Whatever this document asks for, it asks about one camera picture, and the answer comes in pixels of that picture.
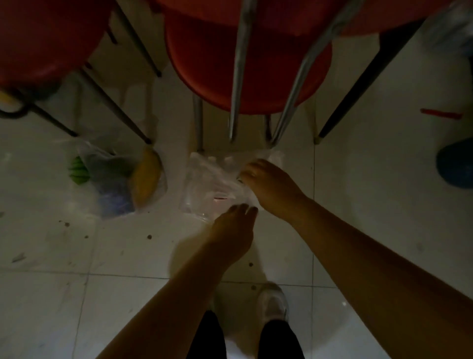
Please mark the person's right hand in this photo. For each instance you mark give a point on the person's right hand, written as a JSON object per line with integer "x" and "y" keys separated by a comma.
{"x": 277, "y": 188}

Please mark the person's left hand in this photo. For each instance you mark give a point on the person's left hand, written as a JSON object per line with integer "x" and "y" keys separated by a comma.
{"x": 233, "y": 233}

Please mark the clear bag of bottles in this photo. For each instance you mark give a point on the clear bag of bottles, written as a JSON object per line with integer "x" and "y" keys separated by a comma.
{"x": 207, "y": 181}

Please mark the yellow mango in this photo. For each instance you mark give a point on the yellow mango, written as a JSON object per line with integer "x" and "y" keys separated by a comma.
{"x": 146, "y": 177}

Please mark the blueberry clamshell box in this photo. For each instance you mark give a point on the blueberry clamshell box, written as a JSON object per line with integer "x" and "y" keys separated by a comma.
{"x": 112, "y": 201}

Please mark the clear bag of fruit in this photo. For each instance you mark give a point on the clear bag of fruit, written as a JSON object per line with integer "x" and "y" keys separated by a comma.
{"x": 107, "y": 166}

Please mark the small watermelon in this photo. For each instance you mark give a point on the small watermelon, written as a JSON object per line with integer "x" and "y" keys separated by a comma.
{"x": 79, "y": 172}

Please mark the person's right forearm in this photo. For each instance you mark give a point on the person's right forearm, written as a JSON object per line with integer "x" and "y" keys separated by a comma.
{"x": 388, "y": 281}

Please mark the person's left forearm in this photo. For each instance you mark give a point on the person's left forearm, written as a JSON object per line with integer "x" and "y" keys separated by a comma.
{"x": 166, "y": 314}

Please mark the person's black trousers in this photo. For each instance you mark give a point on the person's black trousers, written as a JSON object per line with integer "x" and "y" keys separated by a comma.
{"x": 207, "y": 340}

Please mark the white shoe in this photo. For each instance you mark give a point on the white shoe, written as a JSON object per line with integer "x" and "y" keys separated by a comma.
{"x": 271, "y": 303}

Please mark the red chair with chrome legs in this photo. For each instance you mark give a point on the red chair with chrome legs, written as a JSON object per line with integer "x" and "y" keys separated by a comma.
{"x": 44, "y": 37}
{"x": 258, "y": 74}

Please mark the crumpled clear plastic bag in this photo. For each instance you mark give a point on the crumpled clear plastic bag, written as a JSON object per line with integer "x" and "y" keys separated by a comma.
{"x": 451, "y": 29}

